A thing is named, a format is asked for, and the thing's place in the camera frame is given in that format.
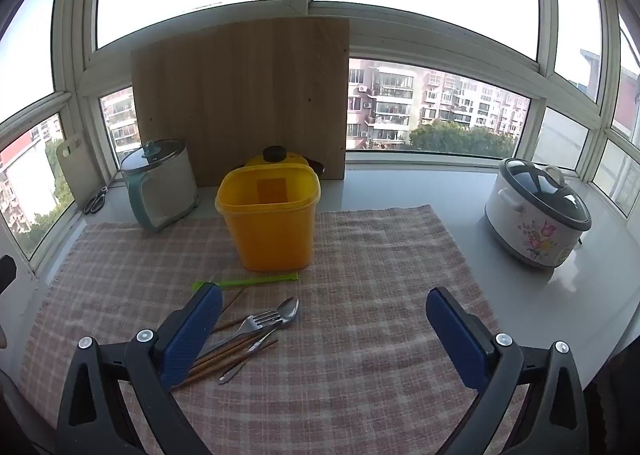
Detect white floral rice cooker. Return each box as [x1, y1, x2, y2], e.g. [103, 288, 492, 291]
[484, 158, 593, 268]

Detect green plastic spoon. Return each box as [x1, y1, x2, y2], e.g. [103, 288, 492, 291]
[193, 272, 301, 292]

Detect black clay pot yellow lid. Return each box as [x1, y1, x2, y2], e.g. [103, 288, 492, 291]
[243, 146, 327, 176]

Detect small grey cutting board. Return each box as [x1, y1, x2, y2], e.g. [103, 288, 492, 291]
[56, 134, 108, 212]

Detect pink checked cloth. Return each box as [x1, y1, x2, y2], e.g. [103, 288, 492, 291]
[17, 205, 531, 455]

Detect metal spoon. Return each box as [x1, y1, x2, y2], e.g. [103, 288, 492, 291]
[217, 297, 301, 384]

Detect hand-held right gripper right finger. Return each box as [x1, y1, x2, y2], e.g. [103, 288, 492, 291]
[426, 286, 590, 455]

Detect metal fork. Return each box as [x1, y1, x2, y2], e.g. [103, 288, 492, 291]
[197, 310, 283, 361]

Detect brown wooden chopstick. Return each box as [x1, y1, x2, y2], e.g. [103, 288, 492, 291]
[171, 339, 280, 391]
[189, 332, 263, 373]
[210, 317, 250, 334]
[221, 287, 247, 315]

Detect light wooden board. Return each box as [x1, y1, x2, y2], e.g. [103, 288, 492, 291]
[131, 18, 351, 188]

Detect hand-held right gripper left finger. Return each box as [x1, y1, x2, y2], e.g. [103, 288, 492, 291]
[56, 282, 224, 455]

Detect black-handled scissors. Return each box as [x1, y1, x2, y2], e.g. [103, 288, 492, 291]
[83, 186, 109, 215]

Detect white teal glass-lidded kettle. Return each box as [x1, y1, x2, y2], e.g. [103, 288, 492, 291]
[120, 137, 201, 233]

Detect yellow plastic container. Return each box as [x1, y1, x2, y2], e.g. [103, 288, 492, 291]
[215, 164, 321, 272]

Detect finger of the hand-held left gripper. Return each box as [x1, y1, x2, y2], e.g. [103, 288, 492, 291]
[0, 255, 17, 297]

